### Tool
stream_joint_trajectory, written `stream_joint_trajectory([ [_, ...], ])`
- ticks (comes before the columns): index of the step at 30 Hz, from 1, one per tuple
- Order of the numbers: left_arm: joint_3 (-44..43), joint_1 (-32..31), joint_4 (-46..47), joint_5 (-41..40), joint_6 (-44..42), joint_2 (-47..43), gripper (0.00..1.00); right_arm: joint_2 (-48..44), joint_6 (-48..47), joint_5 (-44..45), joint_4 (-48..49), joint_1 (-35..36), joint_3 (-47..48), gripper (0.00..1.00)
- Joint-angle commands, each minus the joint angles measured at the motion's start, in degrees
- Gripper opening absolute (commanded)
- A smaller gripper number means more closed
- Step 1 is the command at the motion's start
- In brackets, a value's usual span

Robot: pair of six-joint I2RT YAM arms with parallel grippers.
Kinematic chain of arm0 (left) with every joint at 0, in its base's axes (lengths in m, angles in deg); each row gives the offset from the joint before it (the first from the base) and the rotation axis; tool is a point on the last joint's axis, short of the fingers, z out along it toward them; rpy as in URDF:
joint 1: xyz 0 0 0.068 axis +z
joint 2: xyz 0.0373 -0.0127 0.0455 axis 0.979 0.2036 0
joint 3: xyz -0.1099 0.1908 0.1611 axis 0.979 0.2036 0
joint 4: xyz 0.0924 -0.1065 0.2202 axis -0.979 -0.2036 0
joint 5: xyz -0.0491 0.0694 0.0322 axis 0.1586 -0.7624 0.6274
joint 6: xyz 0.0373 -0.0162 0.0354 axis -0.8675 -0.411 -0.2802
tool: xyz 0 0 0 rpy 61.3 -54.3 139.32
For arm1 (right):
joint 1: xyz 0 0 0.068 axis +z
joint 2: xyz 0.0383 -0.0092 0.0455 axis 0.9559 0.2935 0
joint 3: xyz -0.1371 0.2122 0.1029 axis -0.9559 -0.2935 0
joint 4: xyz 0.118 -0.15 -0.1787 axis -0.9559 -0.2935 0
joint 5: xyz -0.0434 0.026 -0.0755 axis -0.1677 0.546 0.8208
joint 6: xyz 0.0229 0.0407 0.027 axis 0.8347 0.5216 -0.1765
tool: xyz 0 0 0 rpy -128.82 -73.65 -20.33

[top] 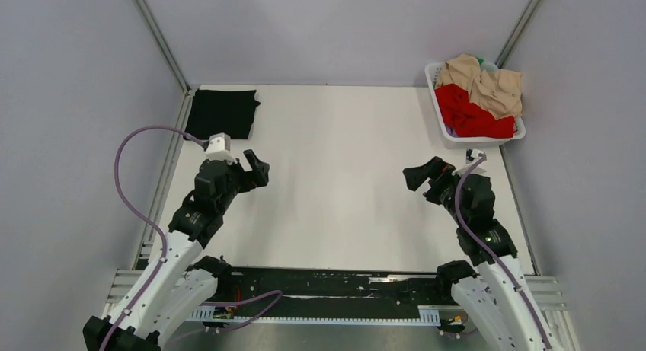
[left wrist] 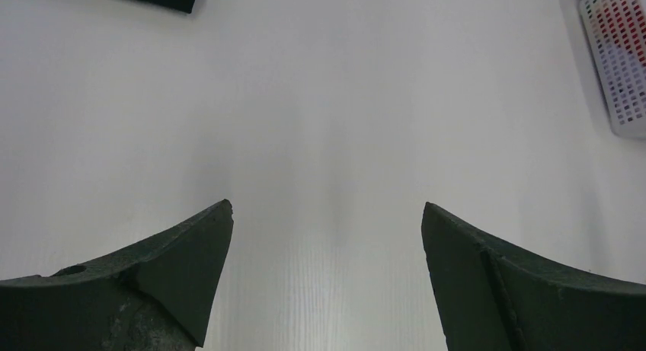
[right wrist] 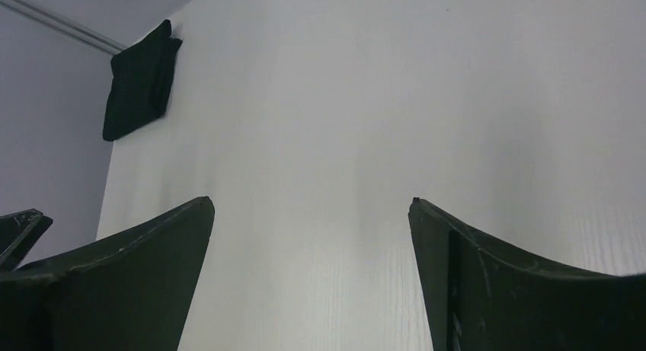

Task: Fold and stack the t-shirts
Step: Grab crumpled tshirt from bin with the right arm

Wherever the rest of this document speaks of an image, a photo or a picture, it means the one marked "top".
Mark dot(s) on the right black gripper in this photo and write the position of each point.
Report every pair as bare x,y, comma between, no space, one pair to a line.
434,168

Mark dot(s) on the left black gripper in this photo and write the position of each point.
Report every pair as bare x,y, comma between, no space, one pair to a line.
259,173

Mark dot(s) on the beige t shirt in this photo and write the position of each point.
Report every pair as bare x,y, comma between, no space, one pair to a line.
498,92

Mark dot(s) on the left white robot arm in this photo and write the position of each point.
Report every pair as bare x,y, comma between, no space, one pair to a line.
178,278

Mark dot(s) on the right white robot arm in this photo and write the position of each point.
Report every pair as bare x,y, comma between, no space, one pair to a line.
490,285

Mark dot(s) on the lilac cloth in basket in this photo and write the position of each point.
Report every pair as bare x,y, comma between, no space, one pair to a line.
452,132

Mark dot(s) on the folded black t shirt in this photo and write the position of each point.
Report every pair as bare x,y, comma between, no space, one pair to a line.
230,112

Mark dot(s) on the red t shirt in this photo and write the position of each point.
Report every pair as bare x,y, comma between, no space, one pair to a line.
467,119

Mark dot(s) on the white plastic basket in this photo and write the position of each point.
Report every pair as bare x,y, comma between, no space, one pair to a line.
432,71

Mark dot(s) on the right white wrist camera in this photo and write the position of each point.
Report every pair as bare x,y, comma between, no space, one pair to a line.
474,163

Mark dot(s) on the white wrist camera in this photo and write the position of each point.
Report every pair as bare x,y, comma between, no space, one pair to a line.
218,148
474,163

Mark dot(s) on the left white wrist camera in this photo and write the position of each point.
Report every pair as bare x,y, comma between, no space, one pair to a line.
218,148

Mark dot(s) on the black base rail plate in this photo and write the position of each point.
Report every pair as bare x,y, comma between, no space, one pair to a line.
339,294

